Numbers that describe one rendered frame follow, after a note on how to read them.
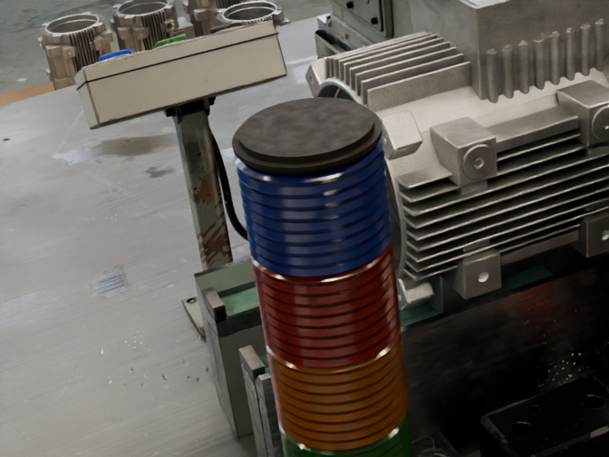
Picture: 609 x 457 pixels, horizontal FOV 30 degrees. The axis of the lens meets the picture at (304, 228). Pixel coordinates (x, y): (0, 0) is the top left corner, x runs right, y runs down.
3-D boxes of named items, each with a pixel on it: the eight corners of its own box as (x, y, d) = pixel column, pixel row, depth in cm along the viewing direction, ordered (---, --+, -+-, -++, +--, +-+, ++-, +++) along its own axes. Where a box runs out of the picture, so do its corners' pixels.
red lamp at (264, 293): (365, 276, 53) (356, 191, 51) (424, 341, 48) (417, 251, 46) (245, 315, 51) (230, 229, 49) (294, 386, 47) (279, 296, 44)
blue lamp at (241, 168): (356, 191, 51) (346, 100, 49) (417, 251, 46) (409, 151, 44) (230, 229, 49) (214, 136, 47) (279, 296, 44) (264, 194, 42)
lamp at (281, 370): (373, 354, 55) (365, 276, 53) (430, 423, 50) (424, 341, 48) (258, 393, 54) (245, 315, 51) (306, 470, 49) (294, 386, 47)
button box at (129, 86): (268, 82, 105) (253, 26, 104) (290, 75, 98) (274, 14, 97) (88, 131, 100) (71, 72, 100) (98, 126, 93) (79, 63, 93)
